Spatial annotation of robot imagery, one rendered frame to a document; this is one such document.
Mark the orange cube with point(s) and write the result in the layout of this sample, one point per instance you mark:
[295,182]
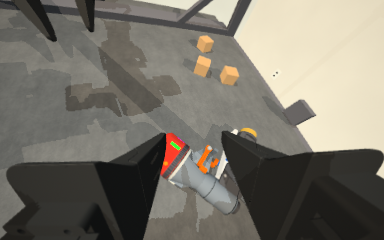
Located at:
[229,75]
[204,44]
[202,66]

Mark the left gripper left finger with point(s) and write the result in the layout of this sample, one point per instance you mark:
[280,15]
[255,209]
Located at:
[124,188]

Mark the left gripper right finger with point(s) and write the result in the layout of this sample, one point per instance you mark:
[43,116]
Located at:
[273,184]

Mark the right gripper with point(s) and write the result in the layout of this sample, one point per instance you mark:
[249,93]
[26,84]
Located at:
[34,11]

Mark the grey block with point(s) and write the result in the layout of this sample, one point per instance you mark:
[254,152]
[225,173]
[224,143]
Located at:
[299,112]

